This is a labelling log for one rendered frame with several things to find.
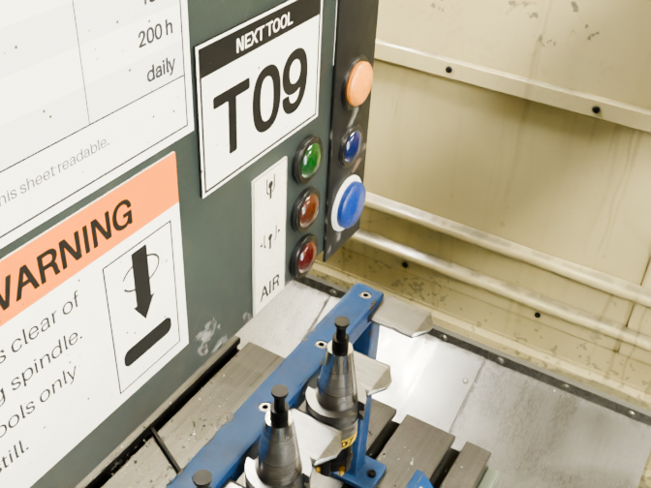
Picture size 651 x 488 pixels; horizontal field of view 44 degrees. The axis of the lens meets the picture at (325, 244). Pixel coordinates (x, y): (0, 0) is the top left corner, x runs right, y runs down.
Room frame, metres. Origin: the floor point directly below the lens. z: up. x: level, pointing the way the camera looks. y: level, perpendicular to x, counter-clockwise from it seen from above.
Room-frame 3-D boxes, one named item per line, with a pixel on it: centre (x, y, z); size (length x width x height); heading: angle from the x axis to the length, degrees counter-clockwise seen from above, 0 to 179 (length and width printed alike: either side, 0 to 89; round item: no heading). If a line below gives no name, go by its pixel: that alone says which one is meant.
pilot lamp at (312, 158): (0.38, 0.01, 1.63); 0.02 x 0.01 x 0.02; 151
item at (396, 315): (0.74, -0.10, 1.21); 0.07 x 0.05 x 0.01; 61
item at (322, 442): (0.55, 0.01, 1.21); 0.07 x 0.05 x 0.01; 61
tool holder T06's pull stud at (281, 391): (0.50, 0.03, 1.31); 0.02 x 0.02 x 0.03
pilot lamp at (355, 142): (0.42, -0.01, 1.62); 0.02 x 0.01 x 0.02; 151
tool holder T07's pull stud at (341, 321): (0.60, -0.02, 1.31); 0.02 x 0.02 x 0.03
